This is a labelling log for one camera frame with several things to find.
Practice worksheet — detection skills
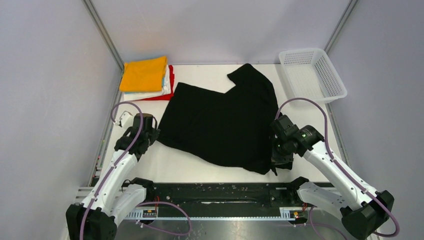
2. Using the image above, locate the left aluminium frame post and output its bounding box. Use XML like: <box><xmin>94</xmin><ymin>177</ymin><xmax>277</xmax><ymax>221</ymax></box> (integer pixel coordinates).
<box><xmin>82</xmin><ymin>0</ymin><xmax>124</xmax><ymax>72</ymax></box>

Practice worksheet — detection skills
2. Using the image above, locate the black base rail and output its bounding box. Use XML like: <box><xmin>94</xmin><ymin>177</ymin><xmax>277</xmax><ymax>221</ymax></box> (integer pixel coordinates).
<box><xmin>91</xmin><ymin>178</ymin><xmax>321</xmax><ymax>219</ymax></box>

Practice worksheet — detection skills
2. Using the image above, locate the right aluminium frame post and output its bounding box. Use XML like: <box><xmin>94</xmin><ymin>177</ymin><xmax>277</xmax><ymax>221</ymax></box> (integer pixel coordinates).
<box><xmin>323</xmin><ymin>0</ymin><xmax>359</xmax><ymax>54</ymax></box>

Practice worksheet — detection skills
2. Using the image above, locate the folded red t shirt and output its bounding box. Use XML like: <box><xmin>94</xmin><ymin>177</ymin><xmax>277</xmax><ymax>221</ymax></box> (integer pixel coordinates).
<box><xmin>142</xmin><ymin>65</ymin><xmax>175</xmax><ymax>101</ymax></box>

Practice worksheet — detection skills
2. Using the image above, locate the folded orange t shirt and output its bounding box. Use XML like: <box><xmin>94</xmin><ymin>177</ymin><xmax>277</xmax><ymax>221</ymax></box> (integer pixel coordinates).
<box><xmin>119</xmin><ymin>56</ymin><xmax>168</xmax><ymax>93</ymax></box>

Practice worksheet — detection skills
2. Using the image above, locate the aluminium frame post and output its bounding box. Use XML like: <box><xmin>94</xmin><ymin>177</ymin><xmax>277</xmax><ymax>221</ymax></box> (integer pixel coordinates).
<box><xmin>323</xmin><ymin>0</ymin><xmax>359</xmax><ymax>54</ymax></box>
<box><xmin>82</xmin><ymin>0</ymin><xmax>124</xmax><ymax>72</ymax></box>

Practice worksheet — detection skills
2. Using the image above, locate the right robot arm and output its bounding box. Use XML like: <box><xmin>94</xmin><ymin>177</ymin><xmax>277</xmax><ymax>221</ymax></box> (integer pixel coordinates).
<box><xmin>270</xmin><ymin>115</ymin><xmax>394</xmax><ymax>240</ymax></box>

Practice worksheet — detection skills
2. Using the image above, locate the black t shirt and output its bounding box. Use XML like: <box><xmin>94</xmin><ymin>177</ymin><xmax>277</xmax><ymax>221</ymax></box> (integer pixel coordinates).
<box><xmin>158</xmin><ymin>63</ymin><xmax>278</xmax><ymax>175</ymax></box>

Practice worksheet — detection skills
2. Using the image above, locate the folded white t shirt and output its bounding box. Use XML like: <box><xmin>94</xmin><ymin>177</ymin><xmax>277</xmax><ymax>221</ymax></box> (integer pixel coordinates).
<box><xmin>123</xmin><ymin>66</ymin><xmax>172</xmax><ymax>102</ymax></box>

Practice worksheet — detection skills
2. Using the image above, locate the right controller box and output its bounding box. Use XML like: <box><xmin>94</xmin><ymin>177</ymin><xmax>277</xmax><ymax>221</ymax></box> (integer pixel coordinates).
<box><xmin>289</xmin><ymin>210</ymin><xmax>305</xmax><ymax>220</ymax></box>

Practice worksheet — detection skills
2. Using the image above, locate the slotted cable duct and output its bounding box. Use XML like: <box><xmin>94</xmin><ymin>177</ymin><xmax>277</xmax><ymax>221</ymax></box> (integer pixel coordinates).
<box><xmin>124</xmin><ymin>204</ymin><xmax>295</xmax><ymax>221</ymax></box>

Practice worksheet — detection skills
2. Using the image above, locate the white plastic basket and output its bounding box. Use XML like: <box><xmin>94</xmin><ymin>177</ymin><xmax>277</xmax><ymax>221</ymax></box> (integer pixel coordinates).
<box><xmin>278</xmin><ymin>48</ymin><xmax>348</xmax><ymax>104</ymax></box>

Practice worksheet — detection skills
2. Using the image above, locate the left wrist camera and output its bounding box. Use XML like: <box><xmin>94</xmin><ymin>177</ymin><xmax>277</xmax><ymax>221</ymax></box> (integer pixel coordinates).
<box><xmin>114</xmin><ymin>110</ymin><xmax>134</xmax><ymax>130</ymax></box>

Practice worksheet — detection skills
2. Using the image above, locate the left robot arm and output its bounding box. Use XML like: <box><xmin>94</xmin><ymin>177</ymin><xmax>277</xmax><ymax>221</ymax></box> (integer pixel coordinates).
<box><xmin>65</xmin><ymin>113</ymin><xmax>160</xmax><ymax>240</ymax></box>

